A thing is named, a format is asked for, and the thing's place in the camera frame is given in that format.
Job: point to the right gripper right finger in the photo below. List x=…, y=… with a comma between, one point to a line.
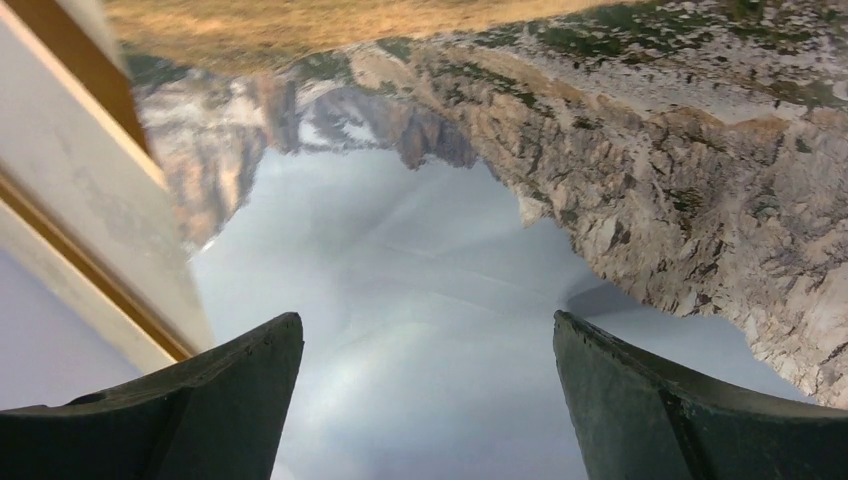
x=637, y=415

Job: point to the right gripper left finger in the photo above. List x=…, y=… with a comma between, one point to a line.
x=218, y=415

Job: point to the wooden picture frame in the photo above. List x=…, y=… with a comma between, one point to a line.
x=84, y=207

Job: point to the landscape photo print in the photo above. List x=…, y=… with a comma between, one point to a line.
x=427, y=182

